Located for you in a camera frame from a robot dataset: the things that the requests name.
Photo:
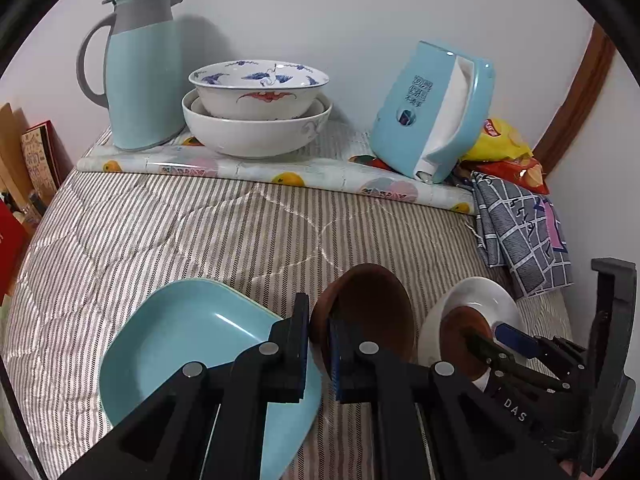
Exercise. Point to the red chips bag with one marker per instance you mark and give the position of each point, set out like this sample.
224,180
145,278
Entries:
525,172

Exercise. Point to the green square plate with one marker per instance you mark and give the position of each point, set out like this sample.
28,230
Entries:
252,301

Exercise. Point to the small brown bowl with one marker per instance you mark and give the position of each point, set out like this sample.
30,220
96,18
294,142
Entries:
370,305
457,340

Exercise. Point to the fruit print table mat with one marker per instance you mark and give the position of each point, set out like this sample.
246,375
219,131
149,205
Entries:
300,180

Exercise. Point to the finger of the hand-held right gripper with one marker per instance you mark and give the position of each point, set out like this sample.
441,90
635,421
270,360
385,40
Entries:
487,350
515,337

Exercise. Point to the painted porcelain bowl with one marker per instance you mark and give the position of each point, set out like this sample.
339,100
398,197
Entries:
260,97

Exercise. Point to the brown paper bag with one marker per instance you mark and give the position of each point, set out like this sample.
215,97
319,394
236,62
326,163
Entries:
10,150

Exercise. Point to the large white patterned bowl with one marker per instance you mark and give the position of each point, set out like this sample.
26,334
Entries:
250,135

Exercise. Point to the wooden door frame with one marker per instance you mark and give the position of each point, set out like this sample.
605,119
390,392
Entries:
580,100

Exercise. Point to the red paper bag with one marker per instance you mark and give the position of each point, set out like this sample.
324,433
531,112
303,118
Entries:
10,245

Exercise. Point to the striped quilted blanket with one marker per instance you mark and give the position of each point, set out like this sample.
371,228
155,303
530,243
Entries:
150,240

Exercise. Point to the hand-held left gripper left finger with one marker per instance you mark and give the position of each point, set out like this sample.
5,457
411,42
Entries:
295,355

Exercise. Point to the light blue thermos jug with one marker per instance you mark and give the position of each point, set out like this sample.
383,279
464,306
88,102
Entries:
140,85

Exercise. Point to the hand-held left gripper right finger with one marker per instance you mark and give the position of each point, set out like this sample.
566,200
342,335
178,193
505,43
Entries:
342,360

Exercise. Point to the yellow chips bag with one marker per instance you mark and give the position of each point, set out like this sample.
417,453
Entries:
495,145

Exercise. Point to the grey checked cloth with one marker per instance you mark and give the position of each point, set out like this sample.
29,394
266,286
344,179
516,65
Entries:
520,245

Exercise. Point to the blue square plate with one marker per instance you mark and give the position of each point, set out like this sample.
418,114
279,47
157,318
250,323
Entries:
175,340

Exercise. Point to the light blue tissue box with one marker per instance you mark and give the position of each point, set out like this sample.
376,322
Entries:
400,125

